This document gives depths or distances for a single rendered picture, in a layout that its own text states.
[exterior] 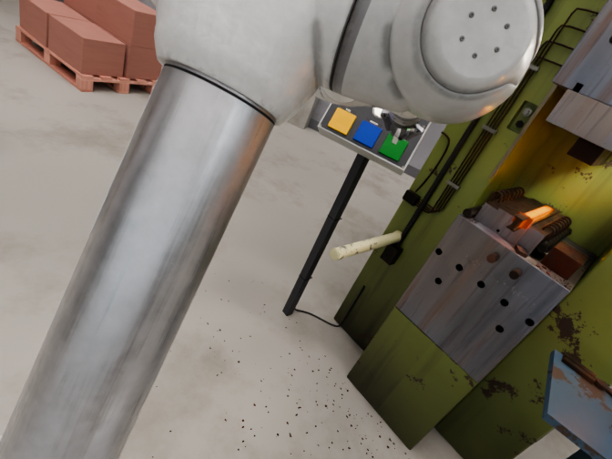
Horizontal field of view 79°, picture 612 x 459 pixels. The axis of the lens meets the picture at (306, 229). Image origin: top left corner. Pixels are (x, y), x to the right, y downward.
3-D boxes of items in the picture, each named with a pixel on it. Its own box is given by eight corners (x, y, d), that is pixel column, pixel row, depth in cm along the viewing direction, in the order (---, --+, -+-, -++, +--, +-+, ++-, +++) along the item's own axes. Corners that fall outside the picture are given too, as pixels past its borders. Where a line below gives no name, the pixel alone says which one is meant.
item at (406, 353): (409, 451, 150) (477, 383, 127) (345, 376, 169) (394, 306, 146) (464, 390, 190) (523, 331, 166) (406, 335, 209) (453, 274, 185)
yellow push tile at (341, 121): (346, 135, 128) (357, 116, 128) (327, 125, 129) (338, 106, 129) (346, 136, 130) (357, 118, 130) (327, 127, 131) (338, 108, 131)
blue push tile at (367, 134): (371, 147, 126) (382, 128, 126) (352, 137, 127) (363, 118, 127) (371, 149, 128) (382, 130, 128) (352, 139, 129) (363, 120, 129)
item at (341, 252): (335, 265, 131) (341, 253, 128) (325, 255, 133) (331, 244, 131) (399, 244, 162) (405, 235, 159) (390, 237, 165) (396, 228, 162)
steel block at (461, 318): (477, 383, 126) (570, 291, 104) (394, 305, 145) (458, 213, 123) (523, 330, 166) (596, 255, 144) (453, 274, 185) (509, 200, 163)
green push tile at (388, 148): (398, 161, 125) (408, 142, 125) (378, 151, 126) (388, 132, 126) (397, 162, 126) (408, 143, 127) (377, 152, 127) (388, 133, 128)
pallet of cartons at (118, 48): (92, 48, 412) (96, -24, 377) (167, 95, 379) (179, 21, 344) (4, 38, 342) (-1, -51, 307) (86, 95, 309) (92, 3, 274)
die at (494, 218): (528, 255, 116) (546, 233, 112) (474, 218, 126) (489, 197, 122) (556, 235, 146) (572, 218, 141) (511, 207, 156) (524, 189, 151)
